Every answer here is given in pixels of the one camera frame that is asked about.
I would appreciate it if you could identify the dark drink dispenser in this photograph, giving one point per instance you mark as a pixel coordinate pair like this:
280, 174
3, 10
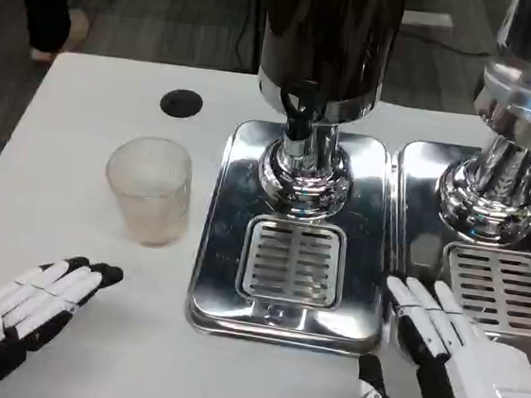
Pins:
320, 86

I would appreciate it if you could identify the black dispenser tap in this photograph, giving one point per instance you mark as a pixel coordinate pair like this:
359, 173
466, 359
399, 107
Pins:
296, 112

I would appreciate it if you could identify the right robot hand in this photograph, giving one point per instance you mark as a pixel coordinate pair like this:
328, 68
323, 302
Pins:
461, 371

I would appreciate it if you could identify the person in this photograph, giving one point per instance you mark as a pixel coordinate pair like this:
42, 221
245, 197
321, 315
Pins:
44, 0

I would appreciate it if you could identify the steel drip grid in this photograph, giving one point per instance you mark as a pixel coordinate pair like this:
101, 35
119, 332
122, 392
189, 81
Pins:
500, 290
291, 263

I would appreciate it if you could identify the steel drip tray base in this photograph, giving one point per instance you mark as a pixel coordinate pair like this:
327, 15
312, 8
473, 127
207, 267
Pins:
430, 254
289, 239

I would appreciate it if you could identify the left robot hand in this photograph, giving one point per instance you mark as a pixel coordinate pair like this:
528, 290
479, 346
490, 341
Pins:
38, 286

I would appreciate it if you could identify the chrome drink dispenser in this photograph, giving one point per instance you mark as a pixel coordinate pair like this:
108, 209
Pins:
515, 125

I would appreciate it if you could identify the clear ribbed glass cup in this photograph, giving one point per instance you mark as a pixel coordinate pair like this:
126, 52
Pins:
150, 189

